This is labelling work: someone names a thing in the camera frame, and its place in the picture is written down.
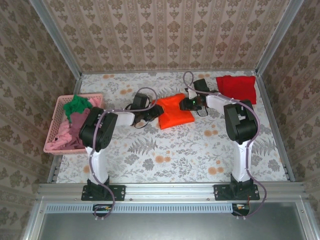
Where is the orange t-shirt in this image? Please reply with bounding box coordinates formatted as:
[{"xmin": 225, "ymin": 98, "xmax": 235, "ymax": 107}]
[{"xmin": 156, "ymin": 93, "xmax": 195, "ymax": 130}]

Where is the floral print table cover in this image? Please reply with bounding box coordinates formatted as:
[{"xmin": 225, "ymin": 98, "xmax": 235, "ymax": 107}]
[{"xmin": 56, "ymin": 71, "xmax": 288, "ymax": 184}]

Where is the red folded t-shirt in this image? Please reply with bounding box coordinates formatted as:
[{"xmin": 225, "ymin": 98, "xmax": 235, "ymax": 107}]
[{"xmin": 215, "ymin": 74, "xmax": 258, "ymax": 105}]

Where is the mauve t-shirt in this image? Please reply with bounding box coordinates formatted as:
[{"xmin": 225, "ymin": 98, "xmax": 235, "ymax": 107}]
[{"xmin": 68, "ymin": 107, "xmax": 92, "ymax": 151}]

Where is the green t-shirt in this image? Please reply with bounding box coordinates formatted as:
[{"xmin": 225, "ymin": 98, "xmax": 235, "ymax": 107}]
[{"xmin": 62, "ymin": 94, "xmax": 93, "ymax": 124}]

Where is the pink t-shirt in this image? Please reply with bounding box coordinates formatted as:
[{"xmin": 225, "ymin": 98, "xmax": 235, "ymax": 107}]
[{"xmin": 48, "ymin": 96, "xmax": 102, "ymax": 152}]

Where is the pink plastic basket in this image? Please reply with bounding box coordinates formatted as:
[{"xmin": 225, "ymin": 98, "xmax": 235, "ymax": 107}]
[{"xmin": 43, "ymin": 93, "xmax": 105, "ymax": 155}]

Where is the black connector box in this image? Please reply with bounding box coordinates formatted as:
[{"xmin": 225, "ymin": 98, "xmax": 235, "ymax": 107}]
[
  {"xmin": 92, "ymin": 203, "xmax": 113, "ymax": 217},
  {"xmin": 231, "ymin": 202, "xmax": 251, "ymax": 217}
]

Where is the grey metal panel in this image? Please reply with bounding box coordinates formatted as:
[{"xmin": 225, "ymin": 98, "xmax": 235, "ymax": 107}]
[{"xmin": 37, "ymin": 202, "xmax": 313, "ymax": 240}]

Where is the thin black right camera cable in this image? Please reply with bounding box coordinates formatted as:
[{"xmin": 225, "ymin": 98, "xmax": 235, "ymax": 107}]
[{"xmin": 196, "ymin": 106, "xmax": 211, "ymax": 117}]

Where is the thin black camera cable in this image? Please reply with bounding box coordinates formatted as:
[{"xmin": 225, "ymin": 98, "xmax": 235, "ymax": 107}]
[
  {"xmin": 124, "ymin": 102, "xmax": 151, "ymax": 130},
  {"xmin": 196, "ymin": 106, "xmax": 211, "ymax": 117}
]

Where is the thin black left camera cable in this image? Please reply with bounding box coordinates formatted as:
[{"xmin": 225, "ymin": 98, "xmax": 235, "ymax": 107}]
[{"xmin": 124, "ymin": 102, "xmax": 151, "ymax": 130}]

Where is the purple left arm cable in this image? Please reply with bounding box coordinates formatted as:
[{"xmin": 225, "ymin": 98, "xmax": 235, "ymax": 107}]
[{"xmin": 88, "ymin": 86, "xmax": 158, "ymax": 221}]

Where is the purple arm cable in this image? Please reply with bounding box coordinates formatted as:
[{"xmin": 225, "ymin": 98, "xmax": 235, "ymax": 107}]
[
  {"xmin": 88, "ymin": 86, "xmax": 158, "ymax": 221},
  {"xmin": 183, "ymin": 71, "xmax": 268, "ymax": 220}
]

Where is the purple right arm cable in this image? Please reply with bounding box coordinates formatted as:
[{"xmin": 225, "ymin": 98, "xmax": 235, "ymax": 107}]
[{"xmin": 183, "ymin": 71, "xmax": 268, "ymax": 220}]

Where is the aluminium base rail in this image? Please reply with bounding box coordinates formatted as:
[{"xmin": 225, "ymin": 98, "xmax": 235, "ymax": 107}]
[{"xmin": 37, "ymin": 182, "xmax": 308, "ymax": 203}]

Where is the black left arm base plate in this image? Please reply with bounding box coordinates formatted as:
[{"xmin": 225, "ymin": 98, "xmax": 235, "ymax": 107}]
[{"xmin": 80, "ymin": 184, "xmax": 126, "ymax": 202}]

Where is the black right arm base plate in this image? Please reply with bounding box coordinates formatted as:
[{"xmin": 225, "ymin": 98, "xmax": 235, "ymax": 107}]
[{"xmin": 213, "ymin": 184, "xmax": 260, "ymax": 201}]

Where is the slotted grey cable duct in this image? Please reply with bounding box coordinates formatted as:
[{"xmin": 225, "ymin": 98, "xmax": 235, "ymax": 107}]
[{"xmin": 46, "ymin": 202, "xmax": 232, "ymax": 214}]

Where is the aluminium frame post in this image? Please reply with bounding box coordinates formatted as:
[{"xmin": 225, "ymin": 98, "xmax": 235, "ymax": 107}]
[
  {"xmin": 29, "ymin": 0, "xmax": 83, "ymax": 79},
  {"xmin": 255, "ymin": 0, "xmax": 305, "ymax": 76}
]

